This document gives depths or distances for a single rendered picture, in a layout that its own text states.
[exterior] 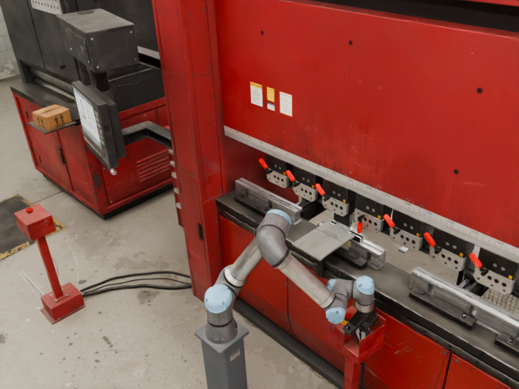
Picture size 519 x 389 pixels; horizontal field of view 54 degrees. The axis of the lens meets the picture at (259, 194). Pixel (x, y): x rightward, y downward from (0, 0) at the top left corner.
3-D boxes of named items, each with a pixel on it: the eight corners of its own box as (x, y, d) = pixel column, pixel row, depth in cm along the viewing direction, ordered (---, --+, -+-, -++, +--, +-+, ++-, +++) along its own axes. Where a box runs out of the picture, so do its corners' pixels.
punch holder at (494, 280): (472, 279, 209) (479, 247, 201) (482, 269, 214) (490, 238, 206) (508, 297, 200) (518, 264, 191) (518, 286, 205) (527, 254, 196)
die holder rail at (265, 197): (235, 194, 317) (234, 180, 312) (242, 191, 320) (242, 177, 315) (295, 226, 285) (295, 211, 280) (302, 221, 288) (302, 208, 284)
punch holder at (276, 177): (266, 180, 285) (266, 153, 277) (277, 174, 290) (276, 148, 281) (286, 189, 276) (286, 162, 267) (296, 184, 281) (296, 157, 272)
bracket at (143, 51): (102, 65, 301) (100, 53, 297) (137, 55, 315) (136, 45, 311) (139, 80, 275) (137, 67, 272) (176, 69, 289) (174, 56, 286)
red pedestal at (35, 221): (39, 310, 361) (5, 211, 318) (72, 292, 375) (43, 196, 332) (52, 325, 348) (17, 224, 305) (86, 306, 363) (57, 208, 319)
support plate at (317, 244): (291, 245, 251) (291, 243, 251) (326, 222, 266) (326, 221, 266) (319, 261, 240) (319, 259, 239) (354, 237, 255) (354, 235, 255)
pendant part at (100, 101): (83, 140, 305) (69, 82, 286) (103, 135, 311) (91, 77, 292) (110, 169, 273) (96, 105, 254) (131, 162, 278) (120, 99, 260)
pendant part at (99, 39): (88, 155, 319) (55, 14, 275) (126, 144, 331) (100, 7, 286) (117, 188, 283) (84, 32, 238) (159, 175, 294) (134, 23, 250)
